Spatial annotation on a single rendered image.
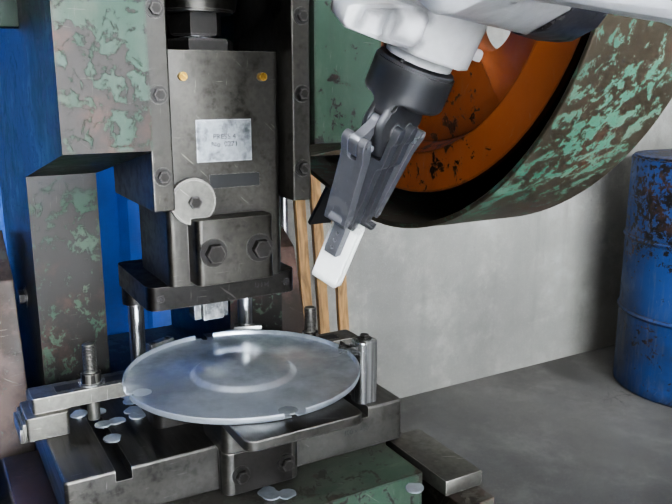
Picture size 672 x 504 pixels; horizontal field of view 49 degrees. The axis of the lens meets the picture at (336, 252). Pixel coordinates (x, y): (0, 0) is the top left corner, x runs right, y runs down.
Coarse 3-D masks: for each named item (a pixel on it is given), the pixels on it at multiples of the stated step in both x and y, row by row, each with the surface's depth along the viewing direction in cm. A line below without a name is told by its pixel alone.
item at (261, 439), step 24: (336, 408) 82; (216, 432) 88; (240, 432) 76; (264, 432) 76; (288, 432) 76; (312, 432) 78; (240, 456) 88; (264, 456) 89; (288, 456) 91; (240, 480) 87; (264, 480) 90
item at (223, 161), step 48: (192, 48) 89; (192, 96) 86; (240, 96) 89; (192, 144) 87; (240, 144) 90; (192, 192) 87; (240, 192) 91; (144, 240) 97; (192, 240) 88; (240, 240) 89
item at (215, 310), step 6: (192, 306) 99; (198, 306) 99; (204, 306) 98; (210, 306) 99; (216, 306) 99; (222, 306) 100; (192, 312) 100; (198, 312) 99; (204, 312) 99; (210, 312) 99; (216, 312) 99; (222, 312) 100; (198, 318) 99; (204, 318) 99; (210, 318) 99; (216, 318) 100
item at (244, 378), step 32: (160, 352) 98; (192, 352) 98; (224, 352) 98; (256, 352) 97; (288, 352) 98; (320, 352) 98; (128, 384) 88; (160, 384) 88; (192, 384) 88; (224, 384) 86; (256, 384) 86; (288, 384) 88; (320, 384) 88; (352, 384) 86; (192, 416) 78; (224, 416) 79; (256, 416) 79; (288, 416) 79
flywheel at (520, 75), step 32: (512, 32) 96; (480, 64) 102; (512, 64) 96; (544, 64) 87; (576, 64) 84; (448, 96) 108; (480, 96) 102; (512, 96) 92; (544, 96) 88; (448, 128) 109; (480, 128) 98; (512, 128) 93; (416, 160) 111; (448, 160) 105; (480, 160) 99; (512, 160) 97
